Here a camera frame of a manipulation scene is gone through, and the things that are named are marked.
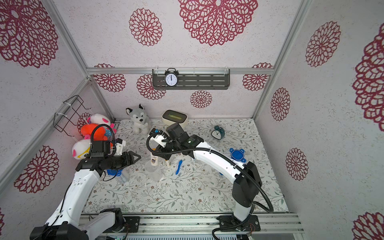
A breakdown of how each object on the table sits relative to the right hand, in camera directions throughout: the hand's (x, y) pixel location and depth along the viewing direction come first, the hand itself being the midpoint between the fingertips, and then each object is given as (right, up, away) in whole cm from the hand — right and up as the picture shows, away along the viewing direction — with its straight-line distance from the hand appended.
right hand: (153, 149), depth 73 cm
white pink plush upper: (-40, +17, +21) cm, 48 cm away
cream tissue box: (+2, +20, +40) cm, 45 cm away
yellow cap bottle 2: (+4, -10, +17) cm, 20 cm away
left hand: (-10, -6, +5) cm, 13 cm away
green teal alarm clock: (+38, +8, +32) cm, 50 cm away
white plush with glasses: (-40, 0, +6) cm, 41 cm away
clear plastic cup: (-4, -16, +16) cm, 23 cm away
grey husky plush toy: (-15, +16, +27) cm, 35 cm away
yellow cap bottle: (0, -5, +1) cm, 5 cm away
